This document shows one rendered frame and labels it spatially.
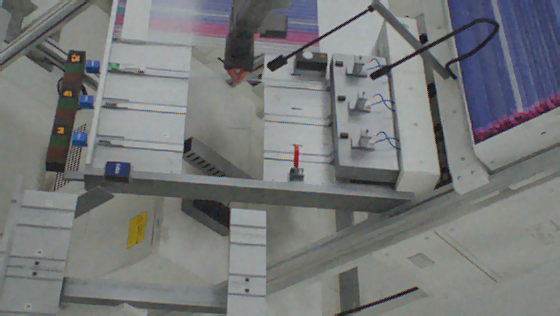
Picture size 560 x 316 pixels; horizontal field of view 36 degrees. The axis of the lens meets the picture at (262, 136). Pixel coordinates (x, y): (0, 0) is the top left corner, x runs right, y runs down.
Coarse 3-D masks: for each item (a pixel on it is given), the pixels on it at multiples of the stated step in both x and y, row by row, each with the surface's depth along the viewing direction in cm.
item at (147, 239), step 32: (192, 64) 248; (192, 96) 241; (224, 96) 254; (192, 128) 234; (224, 128) 247; (256, 128) 261; (256, 160) 253; (64, 192) 248; (96, 224) 227; (128, 224) 217; (160, 224) 208; (192, 224) 217; (288, 224) 253; (96, 256) 220; (128, 256) 210; (160, 256) 204; (192, 256) 211; (224, 256) 222; (320, 288) 252
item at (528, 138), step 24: (48, 48) 248; (456, 48) 191; (552, 120) 162; (192, 144) 223; (480, 144) 171; (504, 144) 168; (528, 144) 168; (552, 144) 167; (216, 168) 228; (552, 168) 174; (96, 192) 176; (192, 216) 217; (216, 216) 218
